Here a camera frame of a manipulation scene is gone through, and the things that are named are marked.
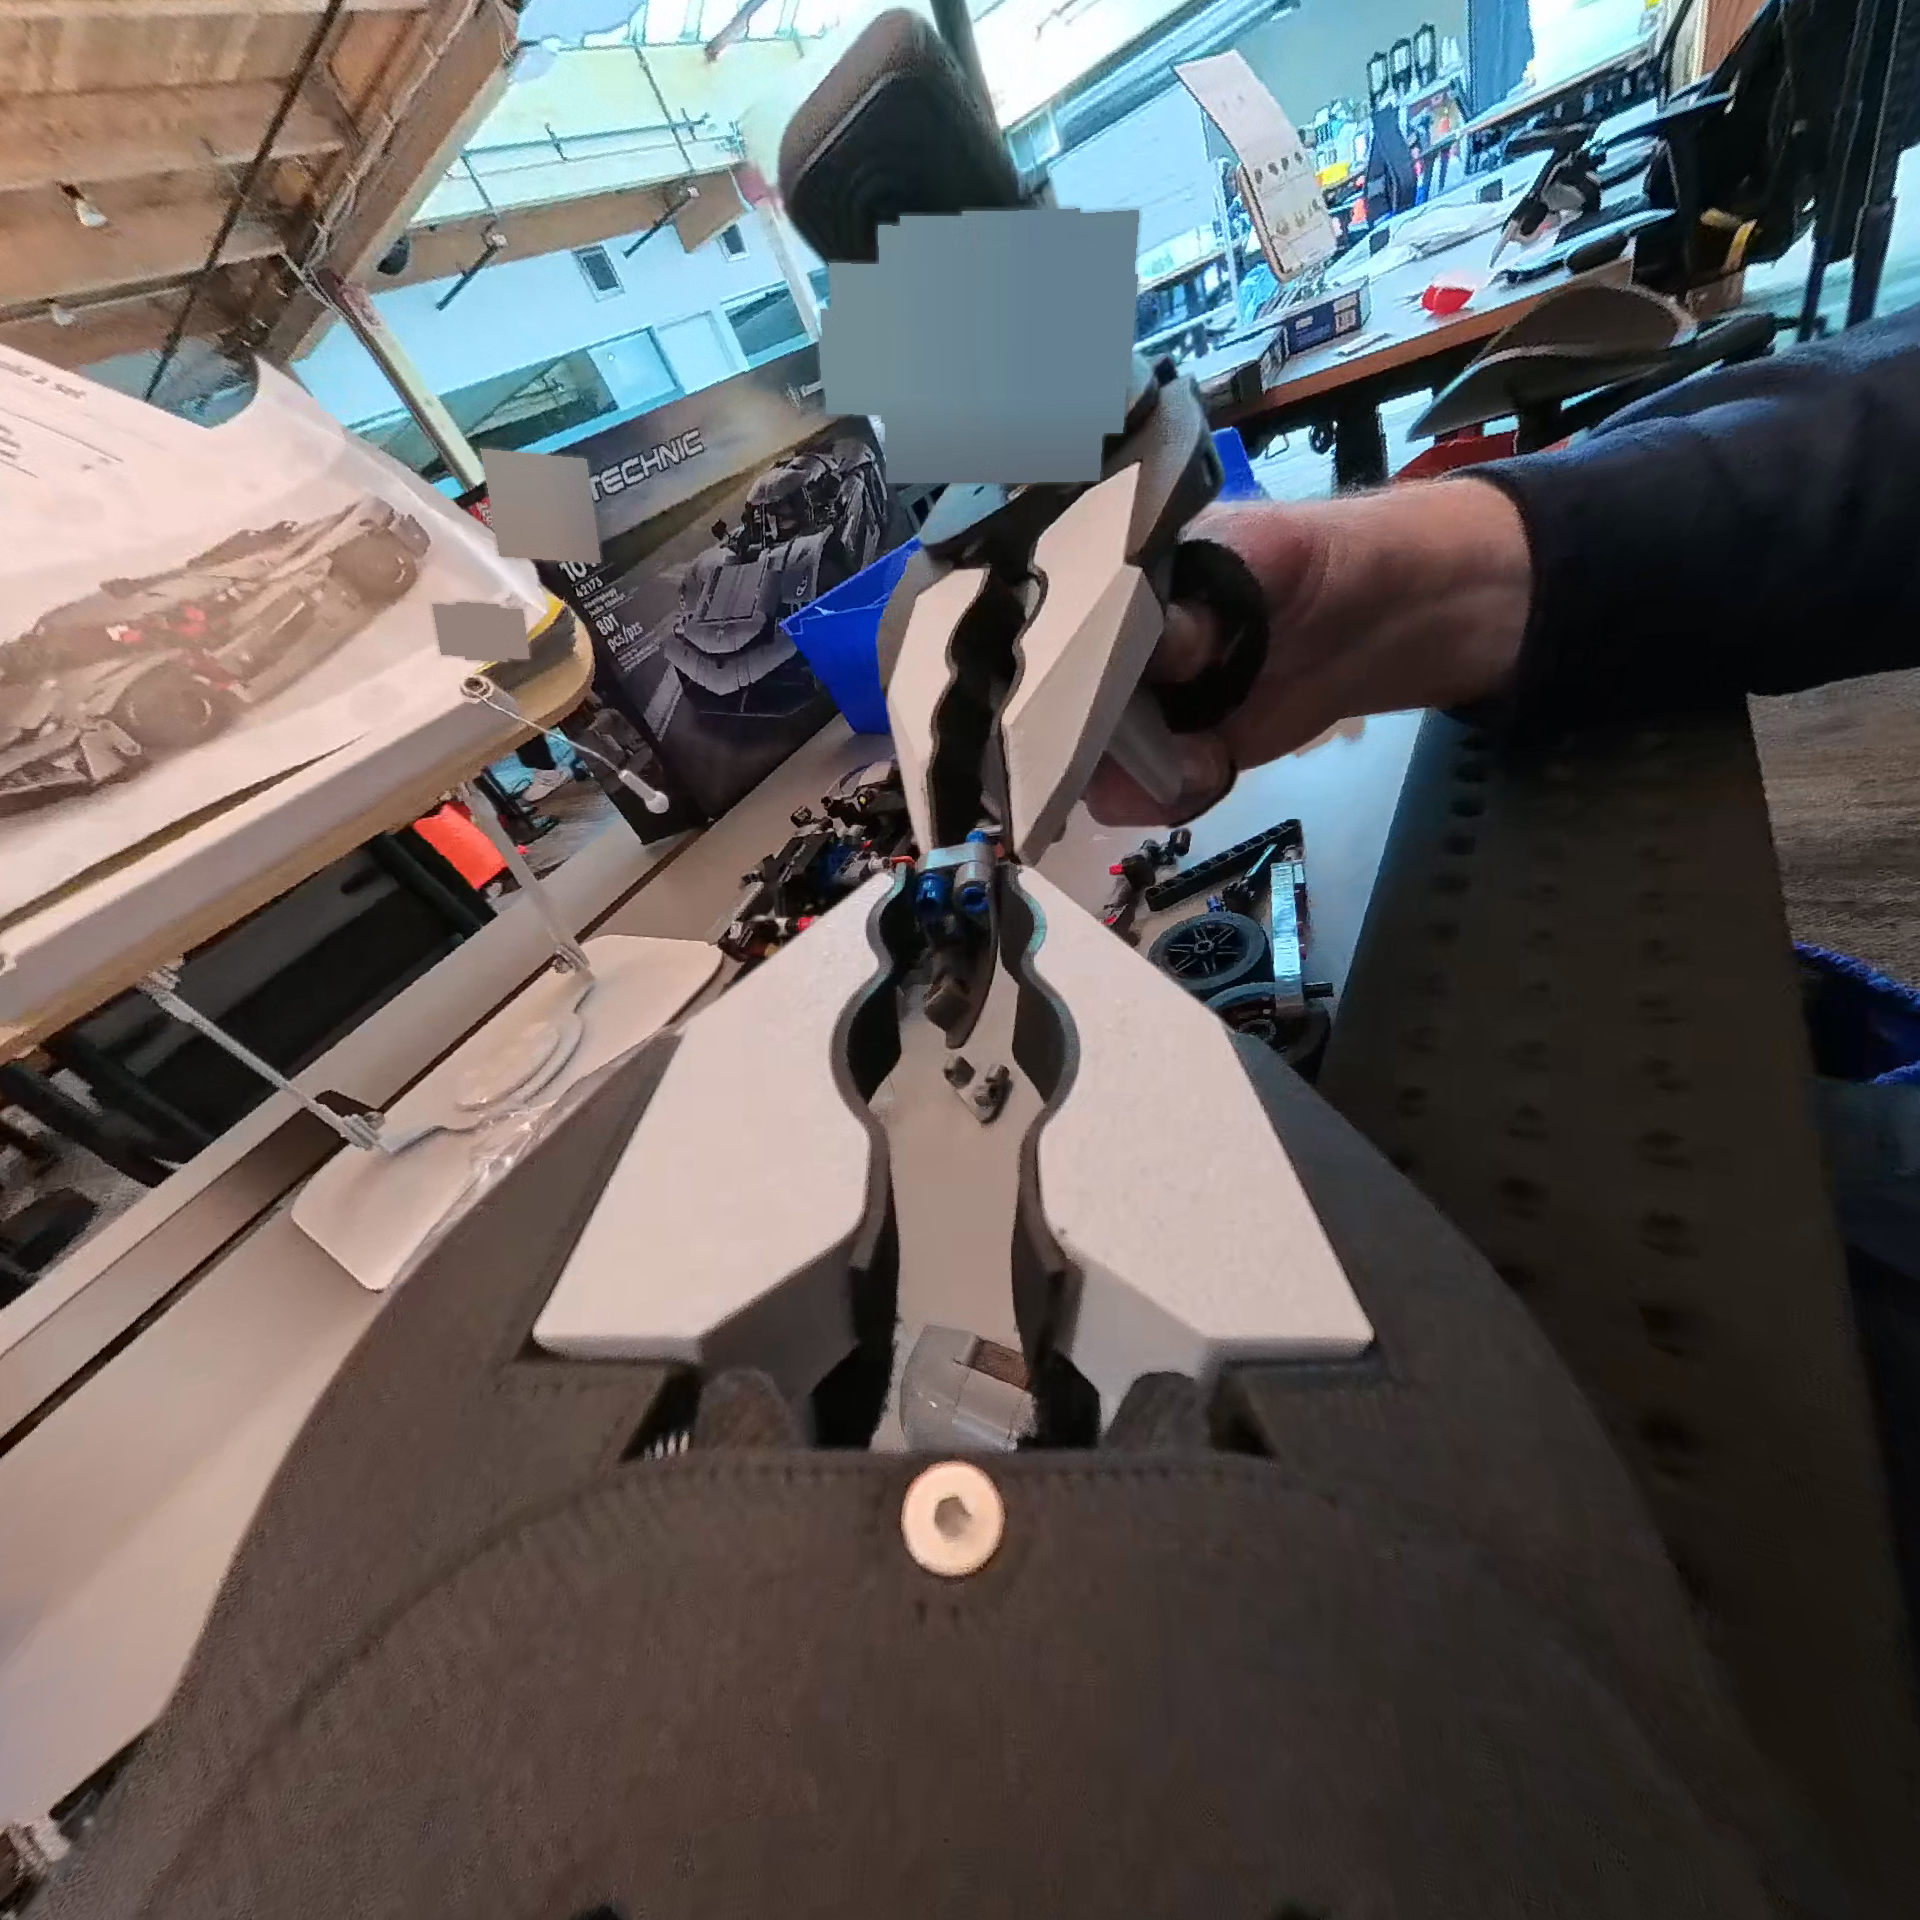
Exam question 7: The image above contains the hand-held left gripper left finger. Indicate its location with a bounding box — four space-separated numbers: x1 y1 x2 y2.
533 873 909 1451

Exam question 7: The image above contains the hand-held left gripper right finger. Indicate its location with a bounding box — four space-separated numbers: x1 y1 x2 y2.
997 870 1377 1451

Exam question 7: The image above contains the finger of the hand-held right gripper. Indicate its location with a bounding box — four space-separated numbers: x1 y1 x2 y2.
879 567 1000 859
1001 461 1168 873

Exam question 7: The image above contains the large toy brick car model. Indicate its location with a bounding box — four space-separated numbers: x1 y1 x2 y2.
719 757 922 961

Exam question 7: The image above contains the dark grey brick panel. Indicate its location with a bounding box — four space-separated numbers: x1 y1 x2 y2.
914 838 1009 1051

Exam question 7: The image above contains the person's right forearm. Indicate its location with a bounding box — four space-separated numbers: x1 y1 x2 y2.
1463 307 1920 712

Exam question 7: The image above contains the dark toy set box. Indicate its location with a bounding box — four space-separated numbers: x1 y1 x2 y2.
472 412 916 833

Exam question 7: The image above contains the person's right hand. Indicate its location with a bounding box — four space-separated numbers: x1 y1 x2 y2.
1080 477 1537 833

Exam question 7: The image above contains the blue plastic bin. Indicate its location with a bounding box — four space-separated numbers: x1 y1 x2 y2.
779 428 1263 740

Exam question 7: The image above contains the black metal pole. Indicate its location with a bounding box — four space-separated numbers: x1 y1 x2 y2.
928 0 1057 208

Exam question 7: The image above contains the large black toy wheel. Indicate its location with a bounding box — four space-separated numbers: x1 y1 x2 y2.
1216 983 1337 1073
1147 912 1281 995

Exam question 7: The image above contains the small grey black brick assembly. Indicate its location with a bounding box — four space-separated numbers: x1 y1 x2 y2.
1100 830 1197 932

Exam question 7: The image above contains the long black brick beam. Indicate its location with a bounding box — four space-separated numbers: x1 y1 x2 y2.
1144 815 1307 915

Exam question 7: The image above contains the light grey brick piece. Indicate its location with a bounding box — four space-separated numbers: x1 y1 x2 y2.
896 1323 1041 1451

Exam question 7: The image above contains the white book stand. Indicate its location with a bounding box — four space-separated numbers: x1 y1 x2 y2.
0 599 729 1291

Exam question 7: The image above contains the cardboard sign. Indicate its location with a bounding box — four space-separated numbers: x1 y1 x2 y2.
1175 53 1339 280

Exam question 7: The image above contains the black perforated board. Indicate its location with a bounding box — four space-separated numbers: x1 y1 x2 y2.
1319 704 1920 1920

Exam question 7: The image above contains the orange cone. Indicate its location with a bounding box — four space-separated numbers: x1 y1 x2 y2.
412 800 507 896

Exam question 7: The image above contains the wooden work table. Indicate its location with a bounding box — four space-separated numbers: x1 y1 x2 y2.
1200 193 1636 443

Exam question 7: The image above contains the dark chair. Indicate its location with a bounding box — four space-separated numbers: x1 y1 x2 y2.
1409 280 1778 448

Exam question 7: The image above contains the person's leg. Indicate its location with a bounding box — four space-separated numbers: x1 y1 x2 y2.
1792 942 1920 1352

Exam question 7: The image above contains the building manual in plastic sleeve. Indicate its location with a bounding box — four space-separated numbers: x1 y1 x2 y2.
0 345 549 932

